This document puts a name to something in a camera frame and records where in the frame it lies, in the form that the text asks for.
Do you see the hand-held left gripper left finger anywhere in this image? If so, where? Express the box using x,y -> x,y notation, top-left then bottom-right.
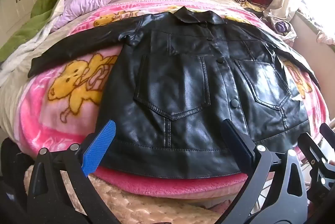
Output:
27,119 -> 118,224

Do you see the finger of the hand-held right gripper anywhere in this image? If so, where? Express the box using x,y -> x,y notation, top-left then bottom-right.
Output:
298,132 -> 335,188
320,123 -> 335,143

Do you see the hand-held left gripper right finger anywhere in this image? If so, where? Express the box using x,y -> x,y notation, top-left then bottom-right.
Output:
221,119 -> 310,224

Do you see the black leather jacket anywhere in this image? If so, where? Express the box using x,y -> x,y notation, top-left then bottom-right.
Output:
27,6 -> 321,179

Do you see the pink bear-printed blanket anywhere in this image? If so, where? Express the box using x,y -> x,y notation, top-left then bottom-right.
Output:
14,0 -> 330,200

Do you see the beige fluffy blanket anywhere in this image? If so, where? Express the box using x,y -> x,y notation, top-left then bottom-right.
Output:
23,164 -> 253,224

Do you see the pink floral cloth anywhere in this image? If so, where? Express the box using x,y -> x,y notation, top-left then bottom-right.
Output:
315,30 -> 335,46

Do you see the purple cloth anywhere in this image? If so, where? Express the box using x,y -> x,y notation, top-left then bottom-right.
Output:
273,19 -> 293,36

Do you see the green and white blanket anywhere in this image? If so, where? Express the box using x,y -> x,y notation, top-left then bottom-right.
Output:
0,0 -> 64,86

